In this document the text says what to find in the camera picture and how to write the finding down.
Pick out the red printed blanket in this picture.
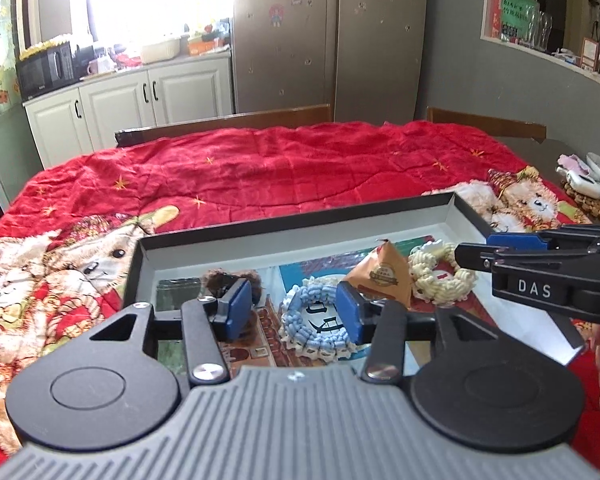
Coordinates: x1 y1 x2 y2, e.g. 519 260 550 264
0 121 600 461

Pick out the blue white scrunchie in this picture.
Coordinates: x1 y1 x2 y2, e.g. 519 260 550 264
280 280 363 358

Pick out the wooden chair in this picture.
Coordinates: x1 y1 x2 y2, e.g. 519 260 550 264
114 104 332 148
426 106 547 143

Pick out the steel refrigerator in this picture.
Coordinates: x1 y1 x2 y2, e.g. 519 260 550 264
232 0 428 123

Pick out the white plastic basin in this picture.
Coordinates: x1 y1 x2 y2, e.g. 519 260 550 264
140 37 181 64

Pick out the black microwave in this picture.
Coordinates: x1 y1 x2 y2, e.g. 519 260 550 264
15 42 78 101

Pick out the black cardboard box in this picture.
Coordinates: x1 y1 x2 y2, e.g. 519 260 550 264
122 191 586 376

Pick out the green sign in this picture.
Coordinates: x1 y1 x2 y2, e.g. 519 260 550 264
500 0 540 41

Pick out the brown beaded mat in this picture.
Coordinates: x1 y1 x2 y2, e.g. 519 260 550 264
564 184 600 222

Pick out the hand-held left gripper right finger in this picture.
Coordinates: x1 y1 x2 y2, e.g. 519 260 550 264
337 281 501 385

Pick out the white handheld device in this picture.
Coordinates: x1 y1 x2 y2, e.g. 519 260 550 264
556 154 600 197

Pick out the red gift bag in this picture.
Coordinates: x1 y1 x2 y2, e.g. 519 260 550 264
490 0 526 38

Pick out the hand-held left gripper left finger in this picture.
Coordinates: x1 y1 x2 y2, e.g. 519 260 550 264
87 277 253 388

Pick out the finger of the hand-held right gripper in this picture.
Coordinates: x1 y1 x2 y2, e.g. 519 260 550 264
486 224 600 253
454 241 556 273

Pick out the brown triangular packet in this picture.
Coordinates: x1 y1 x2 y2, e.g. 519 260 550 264
342 238 415 308

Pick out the brown fuzzy scrunchie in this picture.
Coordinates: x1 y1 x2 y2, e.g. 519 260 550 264
202 268 265 343

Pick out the clear drinking glass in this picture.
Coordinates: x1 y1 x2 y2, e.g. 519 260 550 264
524 6 541 50
539 10 554 52

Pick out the red framed card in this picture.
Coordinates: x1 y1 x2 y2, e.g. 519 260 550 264
580 37 600 71

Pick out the white kitchen cabinet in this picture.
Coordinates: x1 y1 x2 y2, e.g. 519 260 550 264
22 55 235 168

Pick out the cream knitted scrunchie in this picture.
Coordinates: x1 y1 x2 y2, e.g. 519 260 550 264
409 241 476 305

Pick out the orange bowl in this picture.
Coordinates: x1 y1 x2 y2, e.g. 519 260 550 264
186 35 231 56

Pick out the printed paper sheet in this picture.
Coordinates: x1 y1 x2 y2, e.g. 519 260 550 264
155 247 488 373

